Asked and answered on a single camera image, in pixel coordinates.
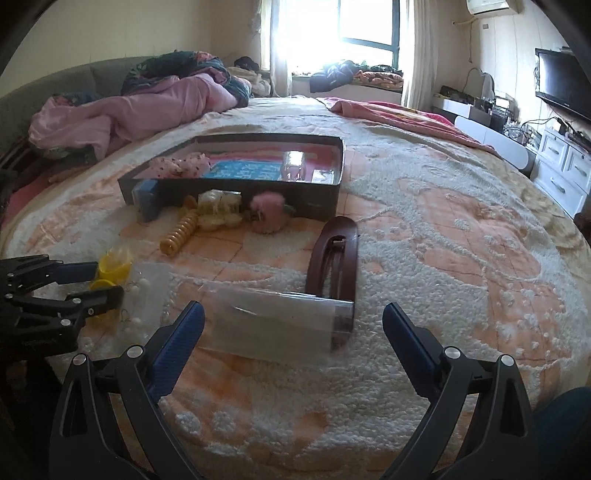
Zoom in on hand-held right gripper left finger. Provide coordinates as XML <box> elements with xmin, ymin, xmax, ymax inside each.
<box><xmin>48</xmin><ymin>300</ymin><xmax>206</xmax><ymax>480</ymax></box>

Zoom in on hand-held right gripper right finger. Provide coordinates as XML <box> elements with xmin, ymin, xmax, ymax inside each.
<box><xmin>382</xmin><ymin>302</ymin><xmax>539</xmax><ymax>480</ymax></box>

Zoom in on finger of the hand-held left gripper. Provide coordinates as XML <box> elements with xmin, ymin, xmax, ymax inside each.
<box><xmin>0</xmin><ymin>258</ymin><xmax>100</xmax><ymax>298</ymax></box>
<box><xmin>9</xmin><ymin>286</ymin><xmax>125</xmax><ymax>334</ymax></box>

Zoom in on yellow plastic hair rings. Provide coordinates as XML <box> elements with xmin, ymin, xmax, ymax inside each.
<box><xmin>90</xmin><ymin>247</ymin><xmax>133</xmax><ymax>292</ymax></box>

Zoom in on clear bag of pearl earrings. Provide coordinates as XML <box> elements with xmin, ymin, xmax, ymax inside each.
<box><xmin>105</xmin><ymin>263</ymin><xmax>172</xmax><ymax>335</ymax></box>

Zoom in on orange spiral hair clip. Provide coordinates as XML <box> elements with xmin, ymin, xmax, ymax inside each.
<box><xmin>159</xmin><ymin>210</ymin><xmax>202</xmax><ymax>258</ymax></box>

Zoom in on brown oval hair clip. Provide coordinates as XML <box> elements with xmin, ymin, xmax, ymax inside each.
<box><xmin>305</xmin><ymin>215</ymin><xmax>360</xmax><ymax>334</ymax></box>

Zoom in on cream hair claw clip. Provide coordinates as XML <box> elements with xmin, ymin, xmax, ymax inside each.
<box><xmin>198</xmin><ymin>189</ymin><xmax>244</xmax><ymax>232</ymax></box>

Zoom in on dark shallow cardboard box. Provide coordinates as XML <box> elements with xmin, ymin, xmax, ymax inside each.
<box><xmin>117</xmin><ymin>134</ymin><xmax>347</xmax><ymax>220</ymax></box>

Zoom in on small blue box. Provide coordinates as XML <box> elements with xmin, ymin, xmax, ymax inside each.
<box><xmin>133</xmin><ymin>180</ymin><xmax>161</xmax><ymax>223</ymax></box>

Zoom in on pink polka dot scrunchie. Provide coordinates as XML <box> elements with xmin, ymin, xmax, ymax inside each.
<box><xmin>148</xmin><ymin>154</ymin><xmax>213</xmax><ymax>182</ymax></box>

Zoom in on person's blue trouser leg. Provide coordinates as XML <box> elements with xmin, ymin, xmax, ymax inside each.
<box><xmin>534</xmin><ymin>387</ymin><xmax>591</xmax><ymax>480</ymax></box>

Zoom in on pink quilt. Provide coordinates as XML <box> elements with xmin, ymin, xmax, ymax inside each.
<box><xmin>28</xmin><ymin>74</ymin><xmax>237</xmax><ymax>161</ymax></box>

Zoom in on green headboard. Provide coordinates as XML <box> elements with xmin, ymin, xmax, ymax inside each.
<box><xmin>0</xmin><ymin>56</ymin><xmax>162</xmax><ymax>155</ymax></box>

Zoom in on pink and blue book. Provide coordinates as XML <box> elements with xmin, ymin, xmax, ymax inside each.
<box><xmin>203</xmin><ymin>147</ymin><xmax>345</xmax><ymax>183</ymax></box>

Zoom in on red patterned blanket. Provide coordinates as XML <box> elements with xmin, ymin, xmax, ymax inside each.
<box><xmin>327</xmin><ymin>97</ymin><xmax>502</xmax><ymax>158</ymax></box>

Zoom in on white desk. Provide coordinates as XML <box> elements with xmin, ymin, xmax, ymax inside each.
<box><xmin>433</xmin><ymin>95</ymin><xmax>539</xmax><ymax>172</ymax></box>

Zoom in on dark floral blanket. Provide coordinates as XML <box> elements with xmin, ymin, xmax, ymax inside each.
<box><xmin>121</xmin><ymin>51</ymin><xmax>256</xmax><ymax>110</ymax></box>

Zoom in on white drawer cabinet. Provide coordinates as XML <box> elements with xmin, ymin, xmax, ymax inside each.
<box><xmin>530</xmin><ymin>127</ymin><xmax>591</xmax><ymax>219</ymax></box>

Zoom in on black set-top box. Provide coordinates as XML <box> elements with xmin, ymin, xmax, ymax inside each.
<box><xmin>560</xmin><ymin>122</ymin><xmax>591</xmax><ymax>149</ymax></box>

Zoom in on pile of clothes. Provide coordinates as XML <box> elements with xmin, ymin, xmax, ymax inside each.
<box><xmin>308</xmin><ymin>59</ymin><xmax>405</xmax><ymax>94</ymax></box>

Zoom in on cream curtain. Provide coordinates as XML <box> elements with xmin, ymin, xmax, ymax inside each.
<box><xmin>401</xmin><ymin>0</ymin><xmax>440</xmax><ymax>112</ymax></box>

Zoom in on black flat television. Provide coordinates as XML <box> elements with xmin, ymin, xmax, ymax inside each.
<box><xmin>534</xmin><ymin>47</ymin><xmax>591</xmax><ymax>124</ymax></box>

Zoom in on window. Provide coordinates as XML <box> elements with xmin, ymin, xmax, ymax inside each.
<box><xmin>272</xmin><ymin>0</ymin><xmax>403</xmax><ymax>77</ymax></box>

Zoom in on white air conditioner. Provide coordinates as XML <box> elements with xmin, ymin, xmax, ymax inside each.
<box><xmin>464</xmin><ymin>0</ymin><xmax>512</xmax><ymax>17</ymax></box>

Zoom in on pink pompom hair tie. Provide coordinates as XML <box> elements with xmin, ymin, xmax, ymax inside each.
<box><xmin>248</xmin><ymin>191</ymin><xmax>295</xmax><ymax>234</ymax></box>

